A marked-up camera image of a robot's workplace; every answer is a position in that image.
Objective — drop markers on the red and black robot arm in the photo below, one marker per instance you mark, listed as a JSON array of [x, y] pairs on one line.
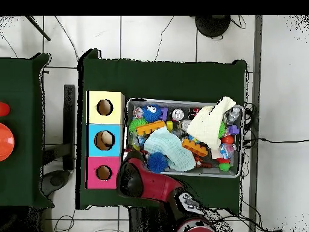
[[149, 186]]

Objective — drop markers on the wooden box with three holes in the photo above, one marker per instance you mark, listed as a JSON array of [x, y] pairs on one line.
[[105, 145]]

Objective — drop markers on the shallow clear mesh bin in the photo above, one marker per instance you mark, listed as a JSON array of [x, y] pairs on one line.
[[212, 173]]

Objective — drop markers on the long orange toy brick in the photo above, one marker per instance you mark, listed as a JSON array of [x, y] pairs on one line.
[[150, 128]]

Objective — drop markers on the blue spiky ball with eyes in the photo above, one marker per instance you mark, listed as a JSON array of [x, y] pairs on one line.
[[152, 113]]

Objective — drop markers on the pale blue waffle cloth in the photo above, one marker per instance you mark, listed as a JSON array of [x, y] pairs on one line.
[[169, 145]]

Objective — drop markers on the black drink can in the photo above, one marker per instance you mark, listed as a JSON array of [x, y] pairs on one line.
[[178, 114]]

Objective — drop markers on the silver drink can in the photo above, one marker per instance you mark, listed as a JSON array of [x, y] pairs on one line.
[[186, 125]]

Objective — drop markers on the plain blue spiky ball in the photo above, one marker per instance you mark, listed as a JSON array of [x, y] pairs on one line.
[[157, 163]]

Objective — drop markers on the orange toy brick with studs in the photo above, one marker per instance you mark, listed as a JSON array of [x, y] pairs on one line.
[[194, 147]]

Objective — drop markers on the cream yellow knitted cloth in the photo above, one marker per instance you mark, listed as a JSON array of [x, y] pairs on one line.
[[207, 123]]

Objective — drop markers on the black upright panel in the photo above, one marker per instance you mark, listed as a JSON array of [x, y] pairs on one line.
[[69, 125]]

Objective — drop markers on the grey round floor base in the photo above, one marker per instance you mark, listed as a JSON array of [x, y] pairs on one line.
[[57, 180]]

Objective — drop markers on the black round stand base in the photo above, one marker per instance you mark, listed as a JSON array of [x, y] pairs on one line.
[[212, 25]]

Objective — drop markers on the dark green side table cloth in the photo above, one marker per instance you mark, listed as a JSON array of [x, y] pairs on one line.
[[24, 183]]

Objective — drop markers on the orange disc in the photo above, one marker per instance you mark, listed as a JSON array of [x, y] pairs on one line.
[[6, 142]]

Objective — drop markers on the small red object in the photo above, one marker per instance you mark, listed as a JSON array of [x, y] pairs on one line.
[[3, 109]]

